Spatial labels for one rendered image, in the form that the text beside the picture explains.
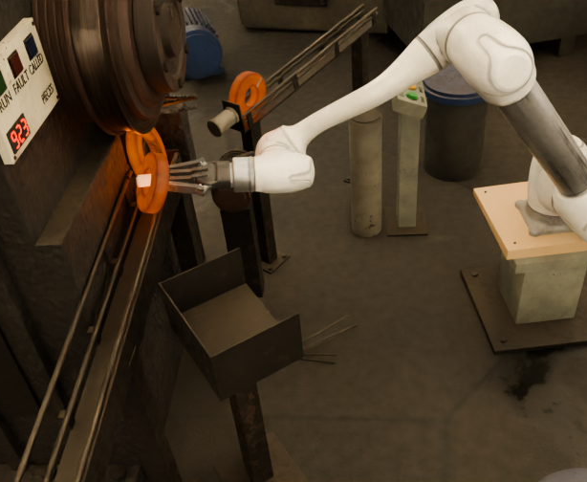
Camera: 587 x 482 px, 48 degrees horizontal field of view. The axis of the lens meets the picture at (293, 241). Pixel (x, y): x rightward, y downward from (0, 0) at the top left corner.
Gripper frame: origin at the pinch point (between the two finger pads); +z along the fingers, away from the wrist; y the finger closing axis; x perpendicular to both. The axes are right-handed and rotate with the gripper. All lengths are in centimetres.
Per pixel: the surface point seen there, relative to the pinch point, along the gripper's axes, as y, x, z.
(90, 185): -13.4, 10.3, 11.5
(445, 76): 103, -39, -109
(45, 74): -6.9, 35.3, 16.3
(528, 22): 190, -63, -179
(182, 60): 16.6, 23.5, -9.8
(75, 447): -67, -10, 12
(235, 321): -38.2, -11.4, -19.9
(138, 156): 7.0, 1.9, 3.6
